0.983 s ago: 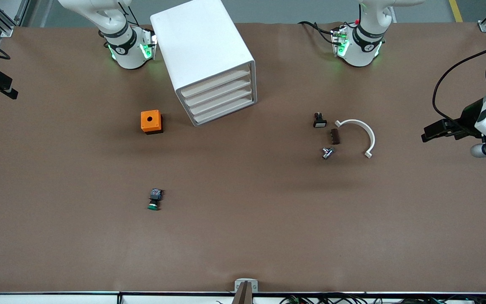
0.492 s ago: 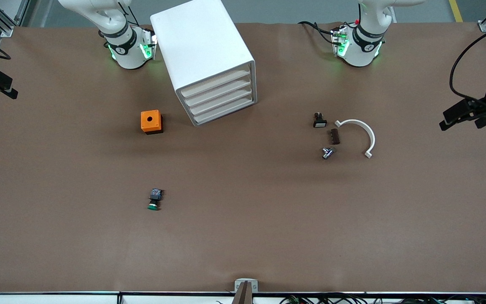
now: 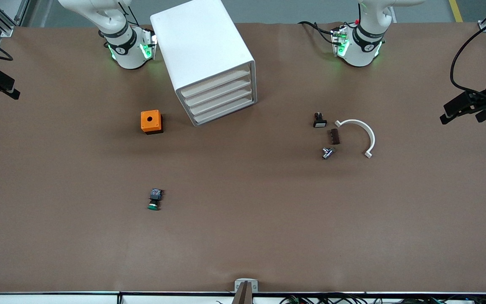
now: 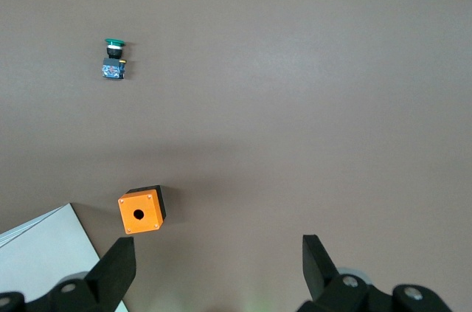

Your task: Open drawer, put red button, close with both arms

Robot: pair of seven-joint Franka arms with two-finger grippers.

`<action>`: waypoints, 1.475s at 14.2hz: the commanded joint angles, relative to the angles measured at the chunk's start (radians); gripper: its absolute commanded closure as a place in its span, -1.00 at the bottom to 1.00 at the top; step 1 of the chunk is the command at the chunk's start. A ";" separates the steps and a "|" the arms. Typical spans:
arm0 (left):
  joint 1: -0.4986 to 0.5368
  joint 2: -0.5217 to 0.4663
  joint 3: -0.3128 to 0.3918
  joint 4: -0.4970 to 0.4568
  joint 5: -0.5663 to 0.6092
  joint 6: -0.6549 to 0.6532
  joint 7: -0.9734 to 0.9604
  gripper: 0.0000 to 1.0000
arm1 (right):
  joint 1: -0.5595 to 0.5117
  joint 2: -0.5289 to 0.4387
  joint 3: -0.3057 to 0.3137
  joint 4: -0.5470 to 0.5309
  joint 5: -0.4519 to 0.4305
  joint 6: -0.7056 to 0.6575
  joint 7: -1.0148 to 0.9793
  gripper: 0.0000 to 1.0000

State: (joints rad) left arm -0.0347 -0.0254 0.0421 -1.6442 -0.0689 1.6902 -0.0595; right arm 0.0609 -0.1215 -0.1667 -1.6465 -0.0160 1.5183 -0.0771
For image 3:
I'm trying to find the grey metal bracket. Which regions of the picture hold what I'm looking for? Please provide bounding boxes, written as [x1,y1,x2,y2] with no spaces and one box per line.
[234,278,259,293]

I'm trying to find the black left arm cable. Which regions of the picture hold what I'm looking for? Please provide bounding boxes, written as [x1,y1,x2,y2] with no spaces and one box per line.
[450,0,486,103]

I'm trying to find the green push button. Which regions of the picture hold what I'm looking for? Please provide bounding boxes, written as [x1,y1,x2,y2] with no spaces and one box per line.
[147,188,163,211]

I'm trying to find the white curved bracket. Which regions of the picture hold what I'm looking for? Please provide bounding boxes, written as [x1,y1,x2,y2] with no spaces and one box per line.
[335,119,376,159]

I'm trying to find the tangled black cables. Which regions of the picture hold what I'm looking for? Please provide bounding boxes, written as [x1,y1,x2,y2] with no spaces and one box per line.
[279,293,486,304]

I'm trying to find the white table edge rail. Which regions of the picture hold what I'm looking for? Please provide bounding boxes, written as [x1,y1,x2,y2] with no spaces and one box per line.
[0,290,486,304]

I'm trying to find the black base cable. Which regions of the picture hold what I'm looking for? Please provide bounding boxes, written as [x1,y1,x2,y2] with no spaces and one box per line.
[297,20,337,44]
[118,2,143,28]

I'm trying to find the orange box with hole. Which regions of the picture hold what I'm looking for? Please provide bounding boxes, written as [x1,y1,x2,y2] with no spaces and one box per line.
[140,110,164,135]

